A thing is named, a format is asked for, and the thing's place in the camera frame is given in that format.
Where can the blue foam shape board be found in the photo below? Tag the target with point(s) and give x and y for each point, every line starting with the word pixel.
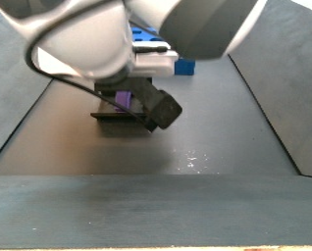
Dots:
pixel 184 67

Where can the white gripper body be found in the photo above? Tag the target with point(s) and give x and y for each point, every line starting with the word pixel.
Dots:
pixel 153 61

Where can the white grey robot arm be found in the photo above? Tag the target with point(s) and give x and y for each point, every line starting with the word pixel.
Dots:
pixel 86 32

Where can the purple double-square block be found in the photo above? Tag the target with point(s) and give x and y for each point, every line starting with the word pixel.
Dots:
pixel 124 98

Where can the black curved holder stand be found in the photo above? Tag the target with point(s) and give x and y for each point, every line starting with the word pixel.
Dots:
pixel 109 112

